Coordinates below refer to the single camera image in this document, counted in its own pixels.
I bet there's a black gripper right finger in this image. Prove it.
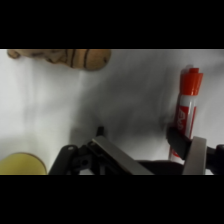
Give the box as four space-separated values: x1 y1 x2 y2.
166 126 224 176

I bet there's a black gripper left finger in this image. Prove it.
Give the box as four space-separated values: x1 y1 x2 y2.
48 125 155 176

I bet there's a red marker pen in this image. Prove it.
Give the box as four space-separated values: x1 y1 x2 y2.
167 67 205 162

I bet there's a yellow cup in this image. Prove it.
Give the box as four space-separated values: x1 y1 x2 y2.
0 152 48 176

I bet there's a brown striped wooden toy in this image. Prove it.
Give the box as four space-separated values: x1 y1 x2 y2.
6 49 113 72

